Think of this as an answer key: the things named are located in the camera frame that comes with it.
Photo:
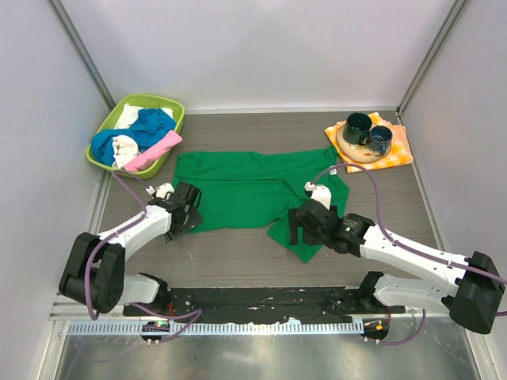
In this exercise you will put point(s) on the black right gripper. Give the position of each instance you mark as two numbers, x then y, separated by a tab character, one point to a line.
294	221

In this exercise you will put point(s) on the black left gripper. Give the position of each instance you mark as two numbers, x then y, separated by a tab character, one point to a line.
193	219

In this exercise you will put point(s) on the green t shirt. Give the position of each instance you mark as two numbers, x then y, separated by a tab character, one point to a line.
249	190

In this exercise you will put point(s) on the lime green plastic basin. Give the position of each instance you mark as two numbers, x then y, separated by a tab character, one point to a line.
142	101

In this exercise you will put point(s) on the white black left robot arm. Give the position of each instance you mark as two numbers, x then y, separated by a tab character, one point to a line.
94	274

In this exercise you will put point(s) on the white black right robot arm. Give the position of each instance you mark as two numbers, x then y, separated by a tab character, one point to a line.
467	289

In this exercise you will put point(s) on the pink t shirt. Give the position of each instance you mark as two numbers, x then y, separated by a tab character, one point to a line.
152	154

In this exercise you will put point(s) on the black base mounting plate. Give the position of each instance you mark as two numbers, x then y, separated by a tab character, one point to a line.
269	305

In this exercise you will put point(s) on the beige ceramic plate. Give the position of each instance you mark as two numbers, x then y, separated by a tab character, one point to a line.
357	153

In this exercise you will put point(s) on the white t shirt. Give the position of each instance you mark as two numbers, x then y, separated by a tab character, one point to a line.
125	149

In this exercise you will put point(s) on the blue t shirt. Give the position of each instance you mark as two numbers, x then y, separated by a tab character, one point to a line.
141	128

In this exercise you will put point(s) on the dark green mug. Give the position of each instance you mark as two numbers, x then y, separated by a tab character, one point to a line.
356	128

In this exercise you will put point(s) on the dark blue mug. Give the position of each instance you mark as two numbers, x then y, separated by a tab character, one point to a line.
380	138

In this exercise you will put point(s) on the orange checkered cloth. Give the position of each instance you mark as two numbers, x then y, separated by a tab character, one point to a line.
400	150

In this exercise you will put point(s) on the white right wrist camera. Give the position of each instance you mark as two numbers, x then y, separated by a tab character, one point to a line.
319	193

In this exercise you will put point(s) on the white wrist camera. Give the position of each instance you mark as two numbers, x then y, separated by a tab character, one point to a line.
319	193
162	192

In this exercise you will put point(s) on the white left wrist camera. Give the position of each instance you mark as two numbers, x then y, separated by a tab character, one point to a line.
162	192

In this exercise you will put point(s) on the aluminium frame rail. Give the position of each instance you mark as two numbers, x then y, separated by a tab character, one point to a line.
65	308

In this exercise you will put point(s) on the white slotted cable duct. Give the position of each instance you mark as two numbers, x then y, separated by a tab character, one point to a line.
161	328

